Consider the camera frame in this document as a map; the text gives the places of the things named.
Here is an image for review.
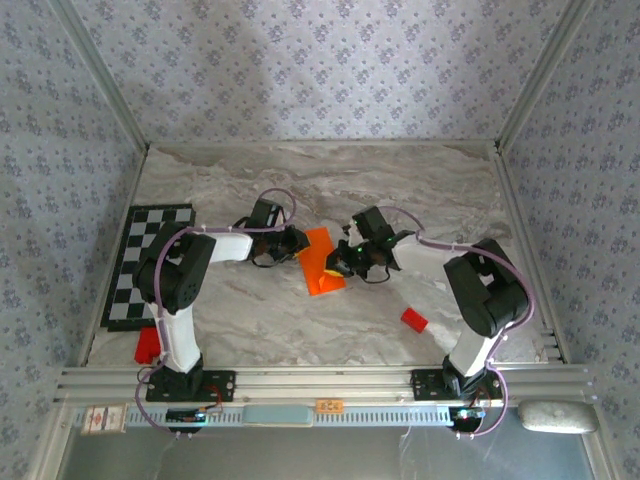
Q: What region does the small red block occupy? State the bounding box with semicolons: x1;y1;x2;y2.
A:
399;307;430;334

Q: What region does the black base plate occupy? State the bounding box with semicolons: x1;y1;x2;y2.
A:
410;368;503;403
145;369;236;404

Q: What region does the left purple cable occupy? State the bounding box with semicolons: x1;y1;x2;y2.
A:
134;188;301;441

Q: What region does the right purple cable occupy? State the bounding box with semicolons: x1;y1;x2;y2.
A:
379;207;536;441

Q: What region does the purple cable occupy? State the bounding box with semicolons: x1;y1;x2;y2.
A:
379;207;536;441
134;188;301;441

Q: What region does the aluminium mounting rail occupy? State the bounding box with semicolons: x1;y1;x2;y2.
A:
53;364;596;404

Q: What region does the red white sticker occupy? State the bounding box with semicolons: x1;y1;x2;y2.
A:
81;404;126;436

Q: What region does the aluminium side rail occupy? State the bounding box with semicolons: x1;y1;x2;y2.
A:
77;148;151;366
492;147;571;364

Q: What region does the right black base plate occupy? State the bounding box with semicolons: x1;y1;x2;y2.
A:
410;368;503;403

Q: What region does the grey metal sheet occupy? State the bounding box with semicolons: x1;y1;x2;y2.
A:
59;427;601;480

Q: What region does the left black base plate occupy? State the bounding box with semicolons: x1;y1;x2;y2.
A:
145;369;236;404

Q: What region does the grey slotted cable duct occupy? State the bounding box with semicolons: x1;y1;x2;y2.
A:
74;404;484;429

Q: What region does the aluminium frame post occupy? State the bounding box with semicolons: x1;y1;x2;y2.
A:
49;0;151;151
494;0;596;151

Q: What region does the blue-grey duct cover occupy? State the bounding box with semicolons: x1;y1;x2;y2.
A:
242;404;314;428

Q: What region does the left circuit board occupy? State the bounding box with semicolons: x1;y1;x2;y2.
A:
166;407;207;426

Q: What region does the red studded brick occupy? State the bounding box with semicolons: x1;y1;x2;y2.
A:
133;327;162;364

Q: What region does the black grey checkerboard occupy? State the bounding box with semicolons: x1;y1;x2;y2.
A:
99;202;197;332

